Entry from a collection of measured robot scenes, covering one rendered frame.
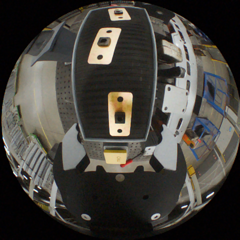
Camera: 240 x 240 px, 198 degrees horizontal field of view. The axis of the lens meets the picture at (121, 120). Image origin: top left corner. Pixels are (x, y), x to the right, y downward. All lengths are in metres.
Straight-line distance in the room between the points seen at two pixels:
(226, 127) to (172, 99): 7.92
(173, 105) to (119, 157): 0.20
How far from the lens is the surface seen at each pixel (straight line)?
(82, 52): 0.15
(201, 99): 0.52
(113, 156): 0.22
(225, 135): 8.09
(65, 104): 0.79
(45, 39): 0.42
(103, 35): 0.16
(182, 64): 0.41
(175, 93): 0.23
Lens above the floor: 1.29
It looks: 61 degrees down
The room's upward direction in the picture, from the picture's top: 178 degrees clockwise
